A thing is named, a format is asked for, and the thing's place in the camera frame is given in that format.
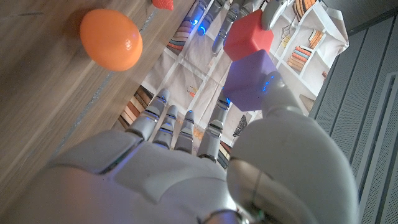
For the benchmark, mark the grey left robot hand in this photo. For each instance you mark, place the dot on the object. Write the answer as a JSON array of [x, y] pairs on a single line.
[[224, 28]]

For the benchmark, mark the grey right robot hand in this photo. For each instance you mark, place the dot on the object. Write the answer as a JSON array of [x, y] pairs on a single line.
[[174, 180]]

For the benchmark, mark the red magnetic cube block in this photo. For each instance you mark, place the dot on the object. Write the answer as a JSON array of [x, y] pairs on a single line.
[[245, 37]]

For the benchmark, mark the purple magnetic cube block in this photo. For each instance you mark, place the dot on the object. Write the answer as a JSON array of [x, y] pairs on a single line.
[[245, 81]]

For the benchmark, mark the orange ball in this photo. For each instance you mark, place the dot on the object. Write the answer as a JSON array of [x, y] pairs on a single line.
[[110, 40]]

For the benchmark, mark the printed bookshelf backdrop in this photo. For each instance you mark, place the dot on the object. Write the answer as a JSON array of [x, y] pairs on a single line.
[[192, 71]]

